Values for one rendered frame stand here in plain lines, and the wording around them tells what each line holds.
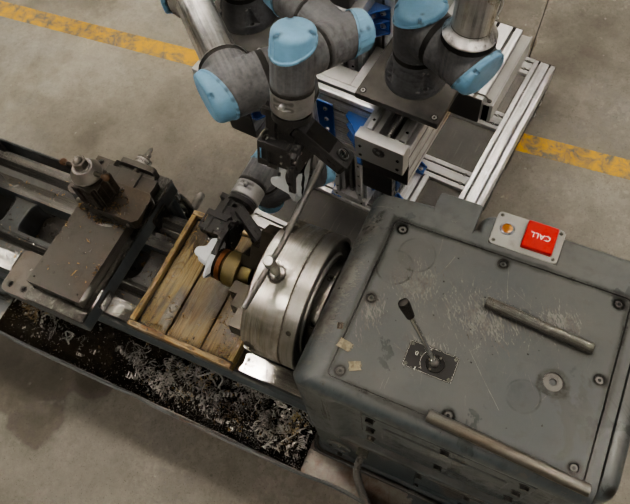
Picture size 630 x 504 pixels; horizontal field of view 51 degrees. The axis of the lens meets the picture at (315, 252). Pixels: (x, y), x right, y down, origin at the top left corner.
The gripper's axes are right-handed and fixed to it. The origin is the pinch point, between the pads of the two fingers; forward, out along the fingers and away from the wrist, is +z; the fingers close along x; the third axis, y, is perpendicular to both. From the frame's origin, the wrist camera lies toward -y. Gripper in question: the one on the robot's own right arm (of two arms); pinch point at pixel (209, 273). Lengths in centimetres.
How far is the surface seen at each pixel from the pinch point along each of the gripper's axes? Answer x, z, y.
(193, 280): -19.7, -2.7, 11.9
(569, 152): -108, -147, -68
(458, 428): 19, 14, -63
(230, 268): 3.7, -1.9, -5.4
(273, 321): 10.8, 7.5, -22.3
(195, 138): -108, -92, 90
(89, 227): -11.2, -2.5, 41.4
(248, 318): 9.7, 8.6, -16.9
